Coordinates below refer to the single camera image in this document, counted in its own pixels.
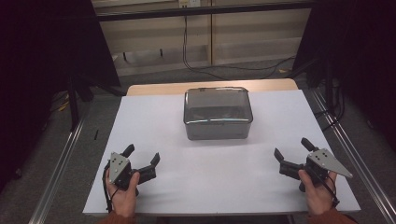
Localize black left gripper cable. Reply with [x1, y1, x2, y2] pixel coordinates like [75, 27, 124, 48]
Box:
[101, 162, 121, 215]

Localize yellow floor item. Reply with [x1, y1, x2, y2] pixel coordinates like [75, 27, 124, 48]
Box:
[57, 99, 71, 113]

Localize person's left hand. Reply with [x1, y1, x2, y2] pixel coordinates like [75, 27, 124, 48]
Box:
[105, 169, 141, 218]

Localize black floor cables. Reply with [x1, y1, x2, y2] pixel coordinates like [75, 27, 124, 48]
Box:
[313, 77, 347, 133]

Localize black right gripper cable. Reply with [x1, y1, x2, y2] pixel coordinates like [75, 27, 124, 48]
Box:
[310, 167, 341, 209]

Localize person's right hand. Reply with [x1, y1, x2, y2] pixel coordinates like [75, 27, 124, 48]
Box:
[297, 169, 339, 217]

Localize aluminium floor rail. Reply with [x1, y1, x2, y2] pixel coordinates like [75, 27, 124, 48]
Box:
[27, 105, 92, 224]
[309, 88, 396, 224]

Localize white table cover sheet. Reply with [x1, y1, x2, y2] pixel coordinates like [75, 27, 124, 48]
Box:
[81, 90, 362, 217]

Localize black wall cable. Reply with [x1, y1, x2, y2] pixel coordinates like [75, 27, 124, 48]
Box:
[181, 15, 297, 81]

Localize black metal stand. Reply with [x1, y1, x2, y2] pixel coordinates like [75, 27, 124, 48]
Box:
[66, 74, 95, 133]

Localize black curtain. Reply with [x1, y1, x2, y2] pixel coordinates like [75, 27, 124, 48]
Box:
[0, 0, 122, 194]
[291, 0, 396, 153]

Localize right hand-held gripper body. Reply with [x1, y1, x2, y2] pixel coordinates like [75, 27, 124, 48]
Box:
[298, 147, 354, 193]

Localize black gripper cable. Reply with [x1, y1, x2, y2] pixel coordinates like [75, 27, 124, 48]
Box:
[310, 167, 341, 209]
[101, 162, 121, 215]

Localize black horizontal bar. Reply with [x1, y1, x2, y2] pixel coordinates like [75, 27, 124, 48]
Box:
[95, 1, 316, 22]

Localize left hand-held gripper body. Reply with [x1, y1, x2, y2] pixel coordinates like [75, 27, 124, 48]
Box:
[108, 151, 140, 191]

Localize white wall outlet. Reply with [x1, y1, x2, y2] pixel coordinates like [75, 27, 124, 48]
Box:
[178, 0, 202, 9]

